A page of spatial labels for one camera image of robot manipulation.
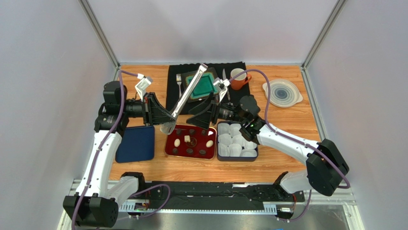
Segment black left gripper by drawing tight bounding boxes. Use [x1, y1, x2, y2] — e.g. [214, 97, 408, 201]
[120, 92, 176, 126]

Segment metal serving tongs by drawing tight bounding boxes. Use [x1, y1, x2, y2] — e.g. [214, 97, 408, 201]
[160, 64, 208, 135]

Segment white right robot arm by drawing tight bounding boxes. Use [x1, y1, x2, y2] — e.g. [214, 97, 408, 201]
[187, 95, 349, 200]

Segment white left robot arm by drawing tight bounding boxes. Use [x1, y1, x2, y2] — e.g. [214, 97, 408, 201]
[63, 81, 174, 229]

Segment white oval chocolate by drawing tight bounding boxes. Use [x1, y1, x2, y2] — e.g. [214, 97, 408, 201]
[205, 140, 214, 148]
[174, 138, 181, 148]

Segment red lacquer chocolate tray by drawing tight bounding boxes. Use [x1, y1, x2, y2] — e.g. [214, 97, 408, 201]
[165, 125, 217, 160]

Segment white paper cup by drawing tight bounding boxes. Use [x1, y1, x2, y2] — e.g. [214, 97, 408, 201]
[232, 135, 246, 147]
[228, 143, 242, 157]
[244, 140, 257, 150]
[217, 123, 230, 135]
[229, 124, 241, 137]
[240, 149, 258, 158]
[218, 133, 232, 146]
[218, 143, 230, 157]

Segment teal square plate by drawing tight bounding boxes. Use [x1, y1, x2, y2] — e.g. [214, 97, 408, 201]
[181, 68, 219, 103]

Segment dark blue box lid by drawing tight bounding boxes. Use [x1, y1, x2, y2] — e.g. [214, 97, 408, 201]
[115, 126, 155, 163]

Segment silver fork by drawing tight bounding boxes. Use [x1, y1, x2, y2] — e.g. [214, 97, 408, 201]
[176, 74, 182, 98]

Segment dark blue box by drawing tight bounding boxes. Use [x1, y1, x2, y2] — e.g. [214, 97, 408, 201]
[217, 121, 259, 162]

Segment silver table knife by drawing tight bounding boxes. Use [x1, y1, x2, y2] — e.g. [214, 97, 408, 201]
[222, 69, 231, 102]

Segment orange ceramic mug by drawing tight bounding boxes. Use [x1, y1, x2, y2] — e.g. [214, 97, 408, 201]
[230, 68, 252, 91]

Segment white round lid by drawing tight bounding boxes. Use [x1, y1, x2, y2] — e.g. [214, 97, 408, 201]
[262, 79, 303, 108]

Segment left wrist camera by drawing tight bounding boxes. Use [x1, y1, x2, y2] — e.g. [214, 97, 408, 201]
[135, 73, 153, 102]

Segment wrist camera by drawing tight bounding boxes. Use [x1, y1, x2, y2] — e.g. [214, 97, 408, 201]
[213, 78, 230, 103]
[135, 73, 153, 102]

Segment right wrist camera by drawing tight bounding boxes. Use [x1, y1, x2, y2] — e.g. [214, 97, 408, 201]
[213, 78, 230, 103]

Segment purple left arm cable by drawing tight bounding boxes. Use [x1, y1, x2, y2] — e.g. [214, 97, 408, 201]
[70, 70, 171, 230]

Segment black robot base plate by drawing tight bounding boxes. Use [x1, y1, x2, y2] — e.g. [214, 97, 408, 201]
[115, 181, 306, 211]

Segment aluminium frame rail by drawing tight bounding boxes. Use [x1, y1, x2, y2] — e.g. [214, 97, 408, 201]
[63, 175, 364, 230]

